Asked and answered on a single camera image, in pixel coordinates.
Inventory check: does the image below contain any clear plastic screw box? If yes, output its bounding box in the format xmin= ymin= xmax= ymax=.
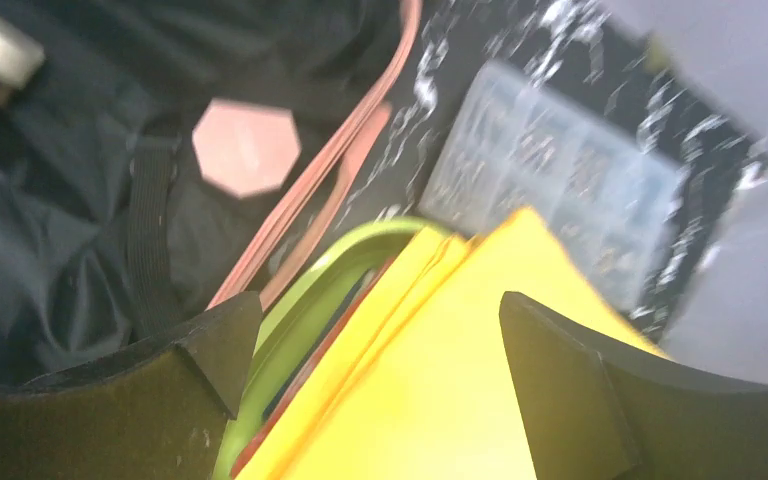
xmin=419 ymin=60 xmax=679 ymax=311

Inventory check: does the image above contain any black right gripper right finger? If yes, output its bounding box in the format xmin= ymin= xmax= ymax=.
xmin=499 ymin=292 xmax=768 ymax=479

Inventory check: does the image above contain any red snack packet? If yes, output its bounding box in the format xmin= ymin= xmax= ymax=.
xmin=213 ymin=254 xmax=395 ymax=479

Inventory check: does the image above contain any yellow snack packet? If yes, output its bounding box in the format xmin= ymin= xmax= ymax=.
xmin=237 ymin=208 xmax=658 ymax=479

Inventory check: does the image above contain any round pink compact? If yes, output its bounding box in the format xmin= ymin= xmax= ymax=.
xmin=192 ymin=98 xmax=301 ymax=199

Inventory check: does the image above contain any green plastic tray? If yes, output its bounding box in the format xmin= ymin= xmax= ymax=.
xmin=212 ymin=217 xmax=449 ymax=479

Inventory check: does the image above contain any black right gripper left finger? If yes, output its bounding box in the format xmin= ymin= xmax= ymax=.
xmin=0 ymin=292 xmax=262 ymax=479

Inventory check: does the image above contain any pink hard-shell suitcase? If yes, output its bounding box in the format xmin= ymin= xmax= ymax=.
xmin=0 ymin=1 xmax=422 ymax=388

